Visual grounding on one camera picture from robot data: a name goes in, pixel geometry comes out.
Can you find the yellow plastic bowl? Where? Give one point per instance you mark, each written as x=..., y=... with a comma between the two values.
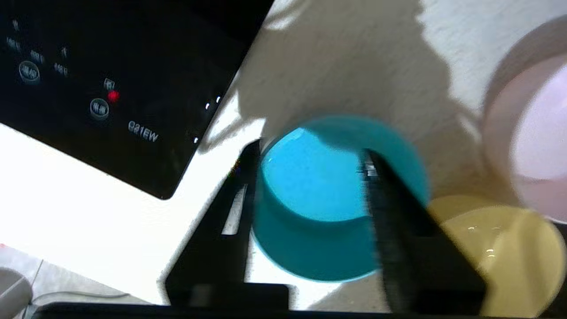
x=509, y=248

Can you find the pink plastic bowl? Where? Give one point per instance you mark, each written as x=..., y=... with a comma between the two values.
x=531, y=133

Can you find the blue plastic bowl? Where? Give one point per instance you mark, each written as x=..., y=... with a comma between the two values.
x=310, y=177

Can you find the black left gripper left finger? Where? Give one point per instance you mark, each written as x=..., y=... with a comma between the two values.
x=212, y=261

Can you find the black induction cooktop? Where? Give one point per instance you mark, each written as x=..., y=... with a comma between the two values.
x=88, y=88

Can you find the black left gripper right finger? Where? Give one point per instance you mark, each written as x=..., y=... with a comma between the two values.
x=425, y=266

